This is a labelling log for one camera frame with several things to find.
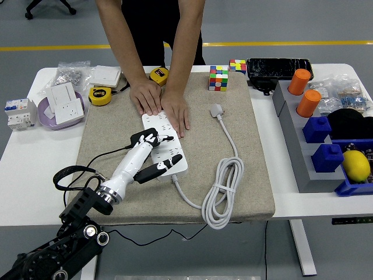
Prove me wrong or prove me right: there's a black power adapter plug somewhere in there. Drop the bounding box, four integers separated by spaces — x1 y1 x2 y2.
129 127 160 148

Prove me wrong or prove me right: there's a black cloth bundle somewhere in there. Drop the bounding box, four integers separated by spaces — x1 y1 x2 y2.
326 108 373 141

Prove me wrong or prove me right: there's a clear bag of small parts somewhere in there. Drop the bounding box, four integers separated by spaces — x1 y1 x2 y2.
308 78 341 117

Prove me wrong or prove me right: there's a large colourful puzzle cube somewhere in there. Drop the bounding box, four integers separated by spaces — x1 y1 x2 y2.
208 65 229 92

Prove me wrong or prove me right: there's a white circuit breaker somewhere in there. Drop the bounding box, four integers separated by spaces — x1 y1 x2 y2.
4 99 38 132

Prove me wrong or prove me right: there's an orange cylinder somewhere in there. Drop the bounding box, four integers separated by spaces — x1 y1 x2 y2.
287 68 312 96
296 89 322 118

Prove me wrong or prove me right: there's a black device under box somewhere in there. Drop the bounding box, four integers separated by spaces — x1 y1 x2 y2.
248 78 279 97

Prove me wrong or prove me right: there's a grey-brown mat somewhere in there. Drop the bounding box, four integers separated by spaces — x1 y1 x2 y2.
66 71 276 227

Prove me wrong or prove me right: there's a white switch panel box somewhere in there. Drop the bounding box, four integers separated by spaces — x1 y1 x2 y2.
89 65 122 89

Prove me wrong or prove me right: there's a person's left hand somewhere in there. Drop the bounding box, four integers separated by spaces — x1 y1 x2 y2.
160 89 191 138

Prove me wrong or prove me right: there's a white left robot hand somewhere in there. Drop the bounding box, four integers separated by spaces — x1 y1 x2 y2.
101 132 184 200

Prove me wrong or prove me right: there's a blue square block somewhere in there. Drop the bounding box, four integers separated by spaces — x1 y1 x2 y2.
311 143 345 174
302 116 332 144

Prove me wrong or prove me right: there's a white table leg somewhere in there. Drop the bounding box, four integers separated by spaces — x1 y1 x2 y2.
80 250 98 280
289 219 318 277

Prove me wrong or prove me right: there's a black office chair base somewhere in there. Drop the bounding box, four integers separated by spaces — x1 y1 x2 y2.
24 0 78 20

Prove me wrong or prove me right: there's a small colourful puzzle cube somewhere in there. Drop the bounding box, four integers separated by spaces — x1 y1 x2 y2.
228 59 247 75

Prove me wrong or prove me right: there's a clear bag of blue components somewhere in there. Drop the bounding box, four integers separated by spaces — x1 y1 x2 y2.
333 73 373 115

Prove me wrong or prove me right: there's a white wall switch panel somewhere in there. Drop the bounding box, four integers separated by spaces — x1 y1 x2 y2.
45 83 78 115

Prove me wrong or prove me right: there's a thin black adapter cord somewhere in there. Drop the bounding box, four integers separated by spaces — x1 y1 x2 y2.
62 144 247 247

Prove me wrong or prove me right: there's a person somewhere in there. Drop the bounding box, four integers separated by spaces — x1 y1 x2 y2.
121 0 207 67

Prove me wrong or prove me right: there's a black wrapped box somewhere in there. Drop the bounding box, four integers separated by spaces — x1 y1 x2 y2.
246 57 315 82

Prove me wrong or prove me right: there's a person's right hand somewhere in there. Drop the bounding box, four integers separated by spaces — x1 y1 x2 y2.
129 78 163 116

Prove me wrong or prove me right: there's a blue plastic bin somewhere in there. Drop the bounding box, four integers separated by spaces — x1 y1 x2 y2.
330 139 373 197

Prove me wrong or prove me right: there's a white wall socket panel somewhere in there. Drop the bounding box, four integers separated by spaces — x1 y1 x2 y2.
53 99 86 125

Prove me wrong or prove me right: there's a grey stepped block holder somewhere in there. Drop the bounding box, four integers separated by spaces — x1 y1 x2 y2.
272 79 347 194

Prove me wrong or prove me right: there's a white power strip cord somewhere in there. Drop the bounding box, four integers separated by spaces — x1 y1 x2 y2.
171 104 245 230

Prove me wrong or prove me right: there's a purple bowl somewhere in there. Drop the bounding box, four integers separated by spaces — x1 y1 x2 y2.
37 91 86 132

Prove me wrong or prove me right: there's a clear bag of screws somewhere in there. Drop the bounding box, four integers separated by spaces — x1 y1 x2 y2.
37 61 92 96

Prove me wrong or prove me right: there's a yellow tape measure with strap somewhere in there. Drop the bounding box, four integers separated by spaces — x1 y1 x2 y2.
88 79 131 107

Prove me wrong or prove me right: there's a yellow lemon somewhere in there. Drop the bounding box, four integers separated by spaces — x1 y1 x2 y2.
342 150 371 184

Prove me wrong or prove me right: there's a black table control panel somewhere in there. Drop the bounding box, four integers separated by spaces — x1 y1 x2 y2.
331 216 373 226

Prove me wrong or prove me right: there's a white power strip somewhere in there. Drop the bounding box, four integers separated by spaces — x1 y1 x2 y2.
142 110 189 182

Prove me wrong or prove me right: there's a black hanging cable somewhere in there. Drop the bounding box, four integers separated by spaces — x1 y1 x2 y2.
264 220 269 280

